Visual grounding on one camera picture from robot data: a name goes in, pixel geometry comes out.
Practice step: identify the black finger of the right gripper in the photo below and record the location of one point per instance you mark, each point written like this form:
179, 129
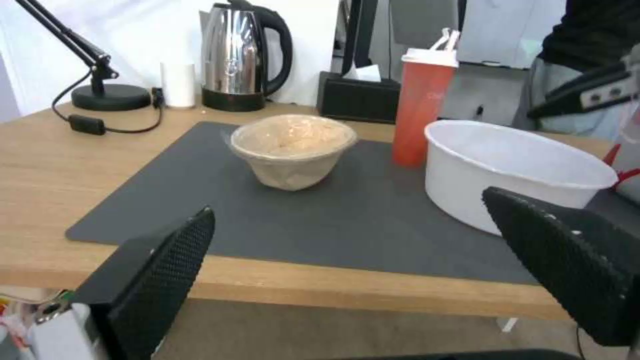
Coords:
580, 93

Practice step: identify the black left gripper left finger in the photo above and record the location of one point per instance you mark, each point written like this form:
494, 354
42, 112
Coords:
150, 285

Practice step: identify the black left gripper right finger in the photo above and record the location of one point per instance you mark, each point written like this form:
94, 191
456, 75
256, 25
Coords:
565, 262

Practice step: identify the pale takeout bag red print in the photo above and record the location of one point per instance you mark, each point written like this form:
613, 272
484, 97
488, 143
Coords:
627, 157

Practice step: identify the person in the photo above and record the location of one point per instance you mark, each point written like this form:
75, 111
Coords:
585, 30

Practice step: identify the white box device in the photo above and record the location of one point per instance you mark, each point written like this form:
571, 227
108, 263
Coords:
495, 33

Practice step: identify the white plastic bowl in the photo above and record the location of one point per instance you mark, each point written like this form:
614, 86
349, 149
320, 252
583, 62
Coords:
500, 168

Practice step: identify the white straw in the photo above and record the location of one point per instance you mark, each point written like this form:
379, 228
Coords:
447, 39

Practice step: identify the red cup with white lid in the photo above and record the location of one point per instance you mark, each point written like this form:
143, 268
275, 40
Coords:
422, 108

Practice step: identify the dark grey desk mat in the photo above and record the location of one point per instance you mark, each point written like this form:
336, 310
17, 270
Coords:
320, 225

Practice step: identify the black desk lamp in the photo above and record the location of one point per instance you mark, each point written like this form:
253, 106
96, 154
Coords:
107, 96

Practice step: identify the beige paper bowl with lid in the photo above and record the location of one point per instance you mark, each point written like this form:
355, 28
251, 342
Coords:
292, 153

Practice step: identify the black kettle base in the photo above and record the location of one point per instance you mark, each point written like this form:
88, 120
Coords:
232, 100

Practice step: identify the white paper roll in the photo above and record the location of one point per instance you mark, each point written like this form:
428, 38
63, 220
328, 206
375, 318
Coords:
178, 84

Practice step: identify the white tissue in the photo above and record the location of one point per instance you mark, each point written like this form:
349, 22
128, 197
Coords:
367, 72

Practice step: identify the black tissue box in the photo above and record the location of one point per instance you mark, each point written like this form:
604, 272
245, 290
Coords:
357, 99

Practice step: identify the stainless steel electric kettle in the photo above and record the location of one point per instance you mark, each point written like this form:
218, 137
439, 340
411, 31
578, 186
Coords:
237, 48

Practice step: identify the white table leg bracket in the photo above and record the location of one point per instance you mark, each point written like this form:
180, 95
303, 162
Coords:
510, 324

